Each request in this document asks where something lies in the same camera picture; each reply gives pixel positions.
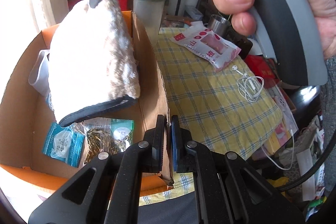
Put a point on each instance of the white box with buttons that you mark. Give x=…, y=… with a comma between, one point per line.
x=288, y=117

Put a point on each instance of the blue-printed bag of dried herbs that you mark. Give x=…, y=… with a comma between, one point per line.
x=105, y=135

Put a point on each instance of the steel mug black handle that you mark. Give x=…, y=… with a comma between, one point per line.
x=219, y=25

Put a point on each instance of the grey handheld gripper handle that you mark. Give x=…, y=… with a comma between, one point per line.
x=287, y=33

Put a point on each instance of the green lid shaker bottle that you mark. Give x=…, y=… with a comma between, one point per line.
x=150, y=12

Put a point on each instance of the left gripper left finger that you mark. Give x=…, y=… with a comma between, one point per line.
x=145, y=156

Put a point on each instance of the pink hawthorn candy packet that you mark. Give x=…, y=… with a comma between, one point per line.
x=206, y=44

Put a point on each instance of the small white teal snack packet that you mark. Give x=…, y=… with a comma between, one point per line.
x=64, y=144

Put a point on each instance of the bag of white puffed snacks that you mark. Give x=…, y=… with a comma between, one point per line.
x=92, y=69

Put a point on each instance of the white plastic cup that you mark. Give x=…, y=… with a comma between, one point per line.
x=39, y=74

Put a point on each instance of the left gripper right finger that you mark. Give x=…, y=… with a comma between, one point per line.
x=190, y=156

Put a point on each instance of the red gift box black label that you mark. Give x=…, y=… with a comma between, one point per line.
x=260, y=66

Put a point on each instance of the yellow plaid tablecloth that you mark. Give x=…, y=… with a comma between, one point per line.
x=208, y=103

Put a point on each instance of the orange cardboard box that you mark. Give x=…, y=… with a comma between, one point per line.
x=26, y=118

